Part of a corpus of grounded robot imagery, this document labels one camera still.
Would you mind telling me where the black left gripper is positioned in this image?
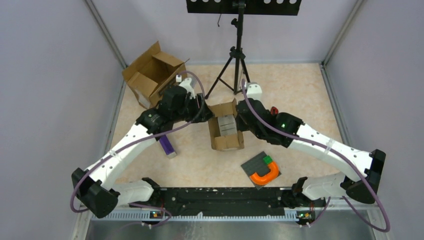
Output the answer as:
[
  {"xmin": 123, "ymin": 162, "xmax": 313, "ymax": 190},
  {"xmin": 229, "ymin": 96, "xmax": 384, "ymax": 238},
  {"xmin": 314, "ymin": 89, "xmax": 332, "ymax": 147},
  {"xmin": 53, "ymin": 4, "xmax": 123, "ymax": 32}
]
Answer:
[{"xmin": 172, "ymin": 93, "xmax": 215, "ymax": 124}]

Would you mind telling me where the small cardboard box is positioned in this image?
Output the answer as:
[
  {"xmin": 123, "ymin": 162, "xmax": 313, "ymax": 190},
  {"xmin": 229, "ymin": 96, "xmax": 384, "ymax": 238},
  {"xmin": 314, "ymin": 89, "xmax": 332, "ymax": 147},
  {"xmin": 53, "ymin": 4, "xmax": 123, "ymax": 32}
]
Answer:
[{"xmin": 208, "ymin": 98, "xmax": 245, "ymax": 151}]

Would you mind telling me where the red black utility knife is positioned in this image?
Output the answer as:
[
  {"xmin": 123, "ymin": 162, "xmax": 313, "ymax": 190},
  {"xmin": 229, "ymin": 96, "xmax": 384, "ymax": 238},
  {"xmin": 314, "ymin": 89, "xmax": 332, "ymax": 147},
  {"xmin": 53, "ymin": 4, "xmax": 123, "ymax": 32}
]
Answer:
[{"xmin": 270, "ymin": 106, "xmax": 279, "ymax": 116}]

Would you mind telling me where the purple rectangular box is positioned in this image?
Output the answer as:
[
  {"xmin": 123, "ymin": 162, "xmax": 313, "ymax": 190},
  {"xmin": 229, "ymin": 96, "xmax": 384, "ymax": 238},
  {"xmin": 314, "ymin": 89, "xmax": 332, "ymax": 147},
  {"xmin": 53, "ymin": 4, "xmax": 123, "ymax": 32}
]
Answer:
[{"xmin": 159, "ymin": 135, "xmax": 177, "ymax": 159}]

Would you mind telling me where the large cardboard express box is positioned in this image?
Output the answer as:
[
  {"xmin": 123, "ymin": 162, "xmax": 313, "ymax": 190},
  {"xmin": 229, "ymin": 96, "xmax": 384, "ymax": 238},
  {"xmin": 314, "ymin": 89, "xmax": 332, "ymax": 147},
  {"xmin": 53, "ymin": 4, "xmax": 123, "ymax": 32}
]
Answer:
[{"xmin": 122, "ymin": 41, "xmax": 186, "ymax": 109}]

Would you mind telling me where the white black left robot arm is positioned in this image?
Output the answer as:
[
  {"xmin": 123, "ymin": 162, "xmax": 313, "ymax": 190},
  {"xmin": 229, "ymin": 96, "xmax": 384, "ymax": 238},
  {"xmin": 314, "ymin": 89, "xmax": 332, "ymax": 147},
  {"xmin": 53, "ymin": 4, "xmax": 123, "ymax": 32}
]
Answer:
[{"xmin": 70, "ymin": 86, "xmax": 213, "ymax": 218}]

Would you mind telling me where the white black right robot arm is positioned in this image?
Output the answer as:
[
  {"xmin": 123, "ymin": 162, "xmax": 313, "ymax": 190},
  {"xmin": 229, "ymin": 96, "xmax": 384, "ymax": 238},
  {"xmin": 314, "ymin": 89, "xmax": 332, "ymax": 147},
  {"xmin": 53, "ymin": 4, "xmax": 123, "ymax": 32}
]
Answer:
[{"xmin": 235, "ymin": 98, "xmax": 387, "ymax": 206}]

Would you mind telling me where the green block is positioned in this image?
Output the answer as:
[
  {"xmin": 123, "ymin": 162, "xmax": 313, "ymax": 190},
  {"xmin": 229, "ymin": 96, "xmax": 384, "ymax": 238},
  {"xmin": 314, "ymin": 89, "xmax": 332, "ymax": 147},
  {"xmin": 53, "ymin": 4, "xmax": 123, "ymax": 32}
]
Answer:
[{"xmin": 263, "ymin": 155, "xmax": 273, "ymax": 165}]

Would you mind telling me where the black tripod stand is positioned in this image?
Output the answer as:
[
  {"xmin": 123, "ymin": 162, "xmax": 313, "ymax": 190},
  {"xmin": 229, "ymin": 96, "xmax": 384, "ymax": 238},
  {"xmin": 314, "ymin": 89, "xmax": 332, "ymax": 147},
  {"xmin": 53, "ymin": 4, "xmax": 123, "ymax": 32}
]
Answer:
[{"xmin": 204, "ymin": 0, "xmax": 251, "ymax": 99}]

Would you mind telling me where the black perforated tripod tray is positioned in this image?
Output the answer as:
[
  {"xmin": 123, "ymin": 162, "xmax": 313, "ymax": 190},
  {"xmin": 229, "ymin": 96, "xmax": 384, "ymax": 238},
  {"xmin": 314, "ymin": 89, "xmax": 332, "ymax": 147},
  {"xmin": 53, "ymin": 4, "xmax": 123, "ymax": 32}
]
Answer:
[{"xmin": 186, "ymin": 0, "xmax": 302, "ymax": 16}]

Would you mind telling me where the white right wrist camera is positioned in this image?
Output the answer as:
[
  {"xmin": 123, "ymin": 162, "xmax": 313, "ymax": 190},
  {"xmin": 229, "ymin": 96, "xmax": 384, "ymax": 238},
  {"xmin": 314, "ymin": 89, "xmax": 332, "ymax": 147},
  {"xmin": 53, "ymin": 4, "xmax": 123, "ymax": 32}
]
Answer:
[{"xmin": 244, "ymin": 82, "xmax": 263, "ymax": 101}]

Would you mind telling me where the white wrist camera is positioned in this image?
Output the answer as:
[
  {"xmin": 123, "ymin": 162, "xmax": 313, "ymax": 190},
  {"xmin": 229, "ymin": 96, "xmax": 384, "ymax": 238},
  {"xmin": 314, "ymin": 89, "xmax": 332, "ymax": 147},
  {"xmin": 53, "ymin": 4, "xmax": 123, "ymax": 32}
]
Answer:
[
  {"xmin": 175, "ymin": 74, "xmax": 197, "ymax": 99},
  {"xmin": 244, "ymin": 82, "xmax": 263, "ymax": 101}
]

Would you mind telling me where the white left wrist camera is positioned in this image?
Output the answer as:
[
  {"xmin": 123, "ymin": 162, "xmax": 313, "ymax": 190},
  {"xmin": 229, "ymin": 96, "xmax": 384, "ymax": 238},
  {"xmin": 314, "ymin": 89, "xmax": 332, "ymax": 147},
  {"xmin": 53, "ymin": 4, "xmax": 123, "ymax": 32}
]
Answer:
[{"xmin": 175, "ymin": 74, "xmax": 197, "ymax": 99}]

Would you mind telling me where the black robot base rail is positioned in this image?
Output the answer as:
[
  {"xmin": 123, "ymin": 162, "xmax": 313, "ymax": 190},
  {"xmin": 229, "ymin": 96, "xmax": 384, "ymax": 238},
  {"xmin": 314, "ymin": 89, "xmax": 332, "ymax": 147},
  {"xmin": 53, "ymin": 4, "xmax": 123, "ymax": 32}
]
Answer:
[{"xmin": 142, "ymin": 187, "xmax": 326, "ymax": 217}]

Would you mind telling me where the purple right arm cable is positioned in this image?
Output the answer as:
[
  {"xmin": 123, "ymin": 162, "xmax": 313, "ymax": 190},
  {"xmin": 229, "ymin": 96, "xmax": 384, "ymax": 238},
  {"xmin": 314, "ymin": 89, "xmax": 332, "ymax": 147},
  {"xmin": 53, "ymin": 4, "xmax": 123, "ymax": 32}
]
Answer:
[{"xmin": 241, "ymin": 78, "xmax": 392, "ymax": 233}]

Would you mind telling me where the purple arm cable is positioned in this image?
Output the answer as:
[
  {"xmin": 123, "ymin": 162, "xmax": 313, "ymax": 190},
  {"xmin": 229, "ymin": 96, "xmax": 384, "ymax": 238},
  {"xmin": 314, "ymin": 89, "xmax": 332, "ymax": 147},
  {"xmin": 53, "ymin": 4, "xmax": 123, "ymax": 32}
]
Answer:
[
  {"xmin": 68, "ymin": 70, "xmax": 207, "ymax": 229},
  {"xmin": 241, "ymin": 78, "xmax": 392, "ymax": 233}
]

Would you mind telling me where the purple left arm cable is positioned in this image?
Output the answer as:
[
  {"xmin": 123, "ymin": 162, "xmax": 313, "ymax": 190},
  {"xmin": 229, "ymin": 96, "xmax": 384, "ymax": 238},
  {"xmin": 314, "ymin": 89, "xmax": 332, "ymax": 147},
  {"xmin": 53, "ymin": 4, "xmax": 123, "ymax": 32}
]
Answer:
[{"xmin": 68, "ymin": 70, "xmax": 207, "ymax": 229}]

